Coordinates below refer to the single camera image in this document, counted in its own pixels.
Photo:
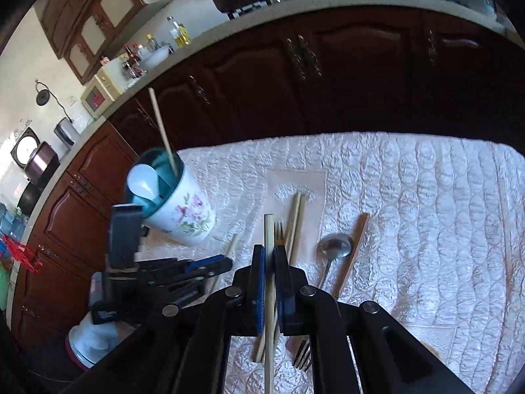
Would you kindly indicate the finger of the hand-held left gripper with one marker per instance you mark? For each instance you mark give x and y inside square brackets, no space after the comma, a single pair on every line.
[205,264]
[186,294]

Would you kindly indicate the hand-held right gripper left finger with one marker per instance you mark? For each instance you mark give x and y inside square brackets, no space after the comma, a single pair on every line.
[259,291]

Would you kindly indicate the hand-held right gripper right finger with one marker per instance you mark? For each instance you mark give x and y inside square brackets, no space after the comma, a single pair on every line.
[284,295]

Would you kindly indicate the floral white cup teal inside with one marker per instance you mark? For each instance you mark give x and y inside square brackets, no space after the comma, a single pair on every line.
[184,213]

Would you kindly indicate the light bamboo chopstick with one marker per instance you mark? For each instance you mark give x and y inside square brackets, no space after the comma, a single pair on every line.
[162,129]
[299,218]
[293,221]
[269,234]

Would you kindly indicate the brown wooden chopstick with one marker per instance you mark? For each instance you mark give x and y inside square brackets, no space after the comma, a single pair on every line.
[354,246]

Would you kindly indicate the person's left forearm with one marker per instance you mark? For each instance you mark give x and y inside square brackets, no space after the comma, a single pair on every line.
[88,344]

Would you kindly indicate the white plastic spoon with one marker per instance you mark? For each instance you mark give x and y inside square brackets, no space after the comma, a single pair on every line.
[141,182]

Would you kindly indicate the gold metal fork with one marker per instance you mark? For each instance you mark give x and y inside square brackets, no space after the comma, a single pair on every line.
[279,234]

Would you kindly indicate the silver metal fork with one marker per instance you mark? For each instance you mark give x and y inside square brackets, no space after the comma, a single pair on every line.
[302,357]

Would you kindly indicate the silver metal spoon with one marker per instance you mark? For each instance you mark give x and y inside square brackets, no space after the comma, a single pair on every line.
[334,246]

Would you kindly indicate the black cooking pot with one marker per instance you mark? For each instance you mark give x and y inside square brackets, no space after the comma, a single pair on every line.
[28,199]

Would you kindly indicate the rice cooker with open lid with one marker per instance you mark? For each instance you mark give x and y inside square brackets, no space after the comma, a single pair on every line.
[39,160]

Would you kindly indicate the cream microwave oven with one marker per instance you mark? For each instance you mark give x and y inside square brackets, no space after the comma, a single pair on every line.
[100,94]

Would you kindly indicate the white quilted table cloth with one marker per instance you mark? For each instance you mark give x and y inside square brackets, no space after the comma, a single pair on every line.
[410,213]

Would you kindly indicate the dark sauce bottle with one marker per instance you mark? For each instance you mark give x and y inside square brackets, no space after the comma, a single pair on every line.
[130,63]

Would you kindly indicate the white bowl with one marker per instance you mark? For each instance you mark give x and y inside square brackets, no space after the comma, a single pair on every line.
[155,57]

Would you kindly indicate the yellow oil bottle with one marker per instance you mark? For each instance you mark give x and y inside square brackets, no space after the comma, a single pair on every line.
[180,35]

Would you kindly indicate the wooden base cabinet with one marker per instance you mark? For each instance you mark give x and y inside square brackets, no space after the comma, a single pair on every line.
[361,78]

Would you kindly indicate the white wall socket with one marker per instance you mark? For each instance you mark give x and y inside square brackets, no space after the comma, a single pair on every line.
[72,100]

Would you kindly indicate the wooden wall cabinet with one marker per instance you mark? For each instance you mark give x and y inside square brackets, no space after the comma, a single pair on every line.
[82,12]

